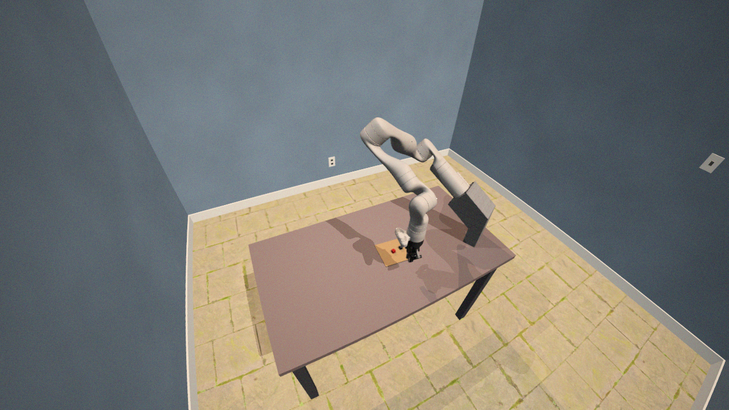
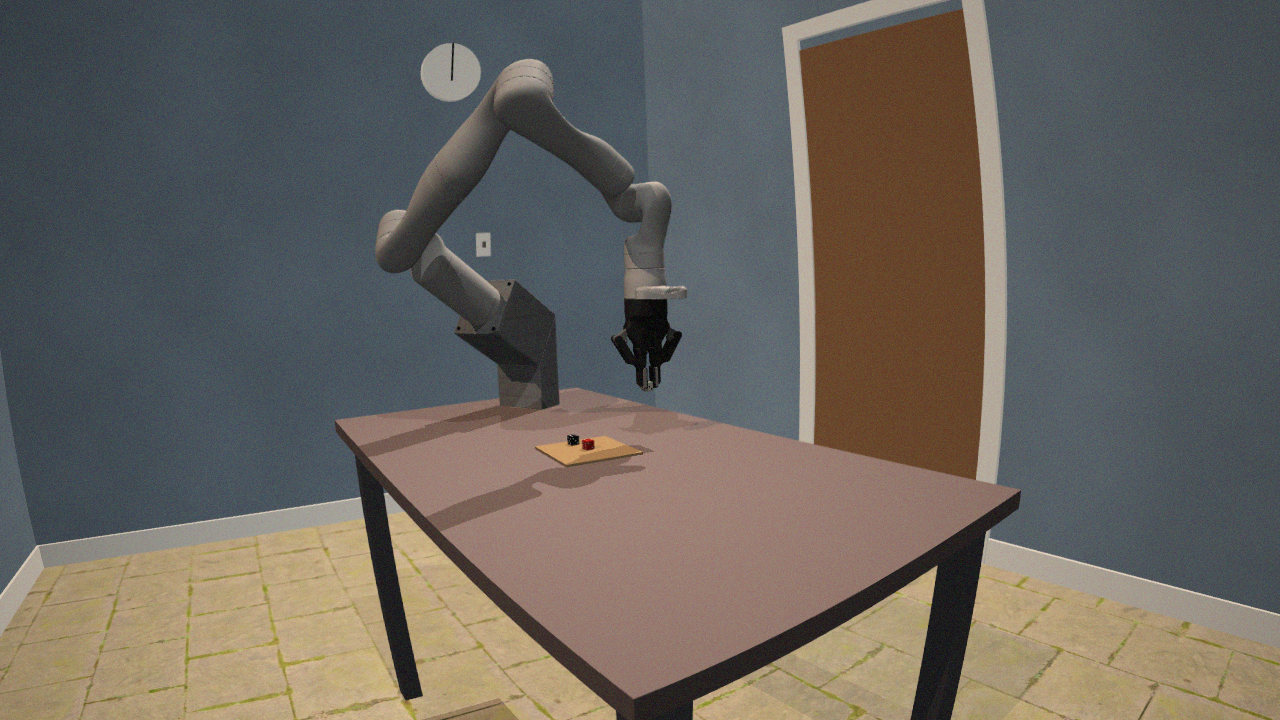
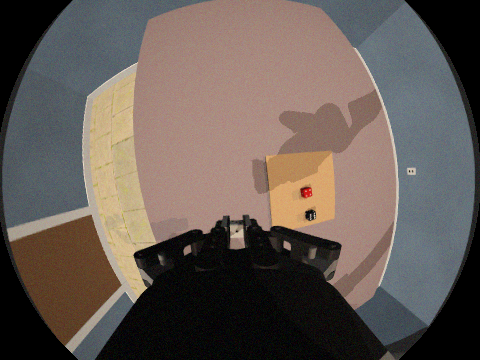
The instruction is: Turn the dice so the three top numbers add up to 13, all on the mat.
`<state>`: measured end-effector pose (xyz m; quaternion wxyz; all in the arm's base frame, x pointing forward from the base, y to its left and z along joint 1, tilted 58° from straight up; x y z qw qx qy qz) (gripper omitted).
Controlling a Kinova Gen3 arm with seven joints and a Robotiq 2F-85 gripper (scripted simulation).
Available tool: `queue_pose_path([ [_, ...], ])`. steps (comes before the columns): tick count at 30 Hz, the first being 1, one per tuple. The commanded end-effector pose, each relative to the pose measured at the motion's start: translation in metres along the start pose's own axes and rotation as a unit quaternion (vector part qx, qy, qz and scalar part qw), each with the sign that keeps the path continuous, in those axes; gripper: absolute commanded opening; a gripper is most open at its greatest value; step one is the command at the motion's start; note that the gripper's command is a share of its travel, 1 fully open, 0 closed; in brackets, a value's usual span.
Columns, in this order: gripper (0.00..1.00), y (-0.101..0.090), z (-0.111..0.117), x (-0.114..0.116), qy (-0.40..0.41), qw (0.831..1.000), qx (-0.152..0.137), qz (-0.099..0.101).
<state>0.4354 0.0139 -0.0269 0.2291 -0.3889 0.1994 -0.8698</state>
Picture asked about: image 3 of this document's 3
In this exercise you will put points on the tan square mat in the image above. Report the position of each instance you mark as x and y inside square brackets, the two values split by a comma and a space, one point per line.
[287, 174]

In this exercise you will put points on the red die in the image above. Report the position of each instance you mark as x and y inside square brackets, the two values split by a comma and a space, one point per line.
[306, 192]

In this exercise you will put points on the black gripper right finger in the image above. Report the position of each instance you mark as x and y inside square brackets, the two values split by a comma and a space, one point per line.
[318, 252]

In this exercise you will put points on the white die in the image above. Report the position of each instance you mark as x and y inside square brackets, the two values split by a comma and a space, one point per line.
[236, 229]

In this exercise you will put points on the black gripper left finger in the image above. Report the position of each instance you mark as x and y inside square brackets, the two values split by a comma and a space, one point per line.
[156, 259]

